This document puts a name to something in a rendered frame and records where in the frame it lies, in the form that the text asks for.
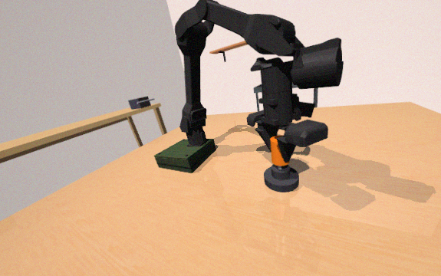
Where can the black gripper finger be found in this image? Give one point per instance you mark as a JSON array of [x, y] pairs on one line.
[[267, 134], [286, 148]]

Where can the orange cylindrical knob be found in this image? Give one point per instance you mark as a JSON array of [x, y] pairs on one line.
[[276, 153]]

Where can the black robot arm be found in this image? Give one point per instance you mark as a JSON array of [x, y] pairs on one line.
[[315, 66]]

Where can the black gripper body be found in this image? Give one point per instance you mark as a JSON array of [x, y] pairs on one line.
[[278, 113]]

